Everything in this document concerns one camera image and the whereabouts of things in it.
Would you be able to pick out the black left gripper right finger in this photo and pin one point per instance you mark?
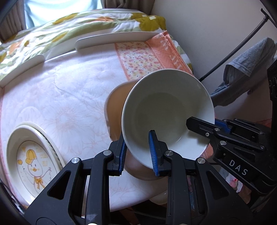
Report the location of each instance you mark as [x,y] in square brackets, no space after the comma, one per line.
[197,193]

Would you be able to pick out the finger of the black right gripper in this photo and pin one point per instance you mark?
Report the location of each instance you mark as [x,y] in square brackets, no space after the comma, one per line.
[219,133]

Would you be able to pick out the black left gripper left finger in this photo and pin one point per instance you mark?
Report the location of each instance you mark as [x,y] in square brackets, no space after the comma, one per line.
[79,193]

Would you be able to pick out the pink lobed shallow dish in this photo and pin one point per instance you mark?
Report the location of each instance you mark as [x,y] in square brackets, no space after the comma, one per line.
[113,113]

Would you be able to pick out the cream oval duck dish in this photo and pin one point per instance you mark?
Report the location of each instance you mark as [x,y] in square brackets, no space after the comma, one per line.
[31,163]

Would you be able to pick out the cream bowl with dots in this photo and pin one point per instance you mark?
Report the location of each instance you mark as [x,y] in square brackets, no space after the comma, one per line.
[163,101]

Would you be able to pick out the grey hanging garment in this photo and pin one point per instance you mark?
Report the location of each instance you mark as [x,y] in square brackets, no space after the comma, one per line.
[245,73]

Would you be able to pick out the floral pink table cloth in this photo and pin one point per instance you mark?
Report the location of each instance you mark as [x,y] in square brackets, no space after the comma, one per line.
[66,95]

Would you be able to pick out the white tray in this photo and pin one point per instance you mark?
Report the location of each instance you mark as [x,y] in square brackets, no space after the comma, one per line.
[97,40]

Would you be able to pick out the green orange floral blanket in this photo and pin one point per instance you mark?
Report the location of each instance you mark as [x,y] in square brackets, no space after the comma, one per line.
[59,36]

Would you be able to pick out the grey curtain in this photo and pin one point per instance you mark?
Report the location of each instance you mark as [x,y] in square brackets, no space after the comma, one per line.
[12,18]

